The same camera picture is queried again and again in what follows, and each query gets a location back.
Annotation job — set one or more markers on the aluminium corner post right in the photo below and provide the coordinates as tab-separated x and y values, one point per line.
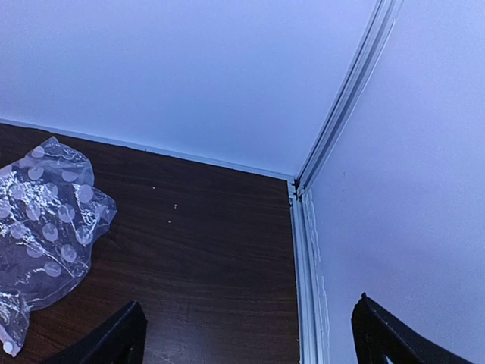
313	312

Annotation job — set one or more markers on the clear dotted zip top bag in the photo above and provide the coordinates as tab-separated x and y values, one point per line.
51	215

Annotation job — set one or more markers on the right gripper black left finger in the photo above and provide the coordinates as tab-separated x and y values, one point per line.
119	339

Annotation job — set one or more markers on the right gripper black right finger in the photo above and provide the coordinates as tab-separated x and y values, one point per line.
380	337

